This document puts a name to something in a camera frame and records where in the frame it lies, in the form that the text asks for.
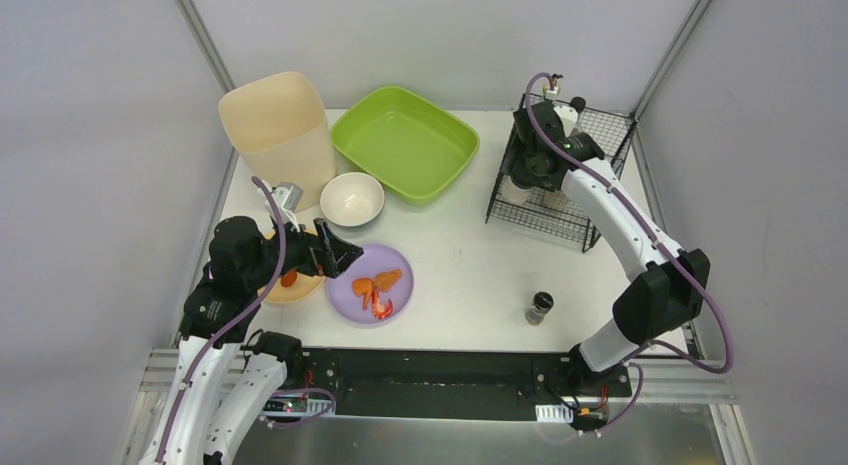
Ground clear oil bottle gold spout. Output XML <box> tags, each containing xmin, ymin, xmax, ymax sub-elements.
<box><xmin>542</xmin><ymin>74</ymin><xmax>563</xmax><ymax>99</ymax></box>

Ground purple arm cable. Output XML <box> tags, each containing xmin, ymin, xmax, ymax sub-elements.
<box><xmin>152</xmin><ymin>177</ymin><xmax>337</xmax><ymax>465</ymax></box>
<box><xmin>525</xmin><ymin>72</ymin><xmax>735</xmax><ymax>440</ymax></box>

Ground fried chicken nugget piece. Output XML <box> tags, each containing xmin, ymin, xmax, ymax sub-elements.
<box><xmin>374</xmin><ymin>269</ymin><xmax>403</xmax><ymax>292</ymax></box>

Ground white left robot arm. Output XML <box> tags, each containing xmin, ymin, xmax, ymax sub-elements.
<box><xmin>140</xmin><ymin>216</ymin><xmax>364</xmax><ymax>464</ymax></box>

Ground orange chicken wing toy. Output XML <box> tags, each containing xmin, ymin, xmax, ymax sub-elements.
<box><xmin>352</xmin><ymin>277</ymin><xmax>378</xmax><ymax>311</ymax></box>

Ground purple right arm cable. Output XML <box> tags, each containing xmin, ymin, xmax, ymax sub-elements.
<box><xmin>525</xmin><ymin>72</ymin><xmax>735</xmax><ymax>440</ymax></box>

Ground green plastic tub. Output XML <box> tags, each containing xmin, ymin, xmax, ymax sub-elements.
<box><xmin>331</xmin><ymin>86</ymin><xmax>480</xmax><ymax>206</ymax></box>

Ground dark vinegar bottle red label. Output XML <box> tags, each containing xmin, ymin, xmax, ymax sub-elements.
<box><xmin>564</xmin><ymin>96</ymin><xmax>586</xmax><ymax>135</ymax></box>

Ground beige plastic bin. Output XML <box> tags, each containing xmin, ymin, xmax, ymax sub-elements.
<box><xmin>218</xmin><ymin>71</ymin><xmax>338</xmax><ymax>212</ymax></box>

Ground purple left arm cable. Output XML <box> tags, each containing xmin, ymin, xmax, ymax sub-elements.
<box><xmin>152</xmin><ymin>177</ymin><xmax>337</xmax><ymax>465</ymax></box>

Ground yellow plastic plate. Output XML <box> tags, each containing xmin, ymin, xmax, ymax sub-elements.
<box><xmin>263</xmin><ymin>269</ymin><xmax>325</xmax><ymax>306</ymax></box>

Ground brown food scraps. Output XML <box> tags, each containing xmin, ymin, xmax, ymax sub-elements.
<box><xmin>279</xmin><ymin>270</ymin><xmax>298</xmax><ymax>288</ymax></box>

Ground black-cap shaker bottle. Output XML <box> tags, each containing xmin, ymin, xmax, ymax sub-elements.
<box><xmin>501</xmin><ymin>176</ymin><xmax>533</xmax><ymax>205</ymax></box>

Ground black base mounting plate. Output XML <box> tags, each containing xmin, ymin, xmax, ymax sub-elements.
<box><xmin>287</xmin><ymin>348</ymin><xmax>632</xmax><ymax>421</ymax></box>

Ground white ceramic bowl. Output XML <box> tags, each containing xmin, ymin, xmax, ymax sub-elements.
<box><xmin>319</xmin><ymin>172</ymin><xmax>385</xmax><ymax>228</ymax></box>

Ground small pepper jar black cap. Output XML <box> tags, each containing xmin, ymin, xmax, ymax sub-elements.
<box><xmin>525</xmin><ymin>291</ymin><xmax>554</xmax><ymax>326</ymax></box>

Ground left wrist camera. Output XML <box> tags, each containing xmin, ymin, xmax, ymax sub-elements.
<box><xmin>257</xmin><ymin>180</ymin><xmax>303</xmax><ymax>231</ymax></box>

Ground purple plastic plate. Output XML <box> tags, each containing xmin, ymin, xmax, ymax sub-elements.
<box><xmin>326</xmin><ymin>244</ymin><xmax>414</xmax><ymax>326</ymax></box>

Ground red shrimp toy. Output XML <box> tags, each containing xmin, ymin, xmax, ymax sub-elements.
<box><xmin>371</xmin><ymin>289</ymin><xmax>394</xmax><ymax>320</ymax></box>

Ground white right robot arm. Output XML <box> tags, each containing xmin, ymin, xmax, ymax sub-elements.
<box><xmin>509</xmin><ymin>100</ymin><xmax>710</xmax><ymax>391</ymax></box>

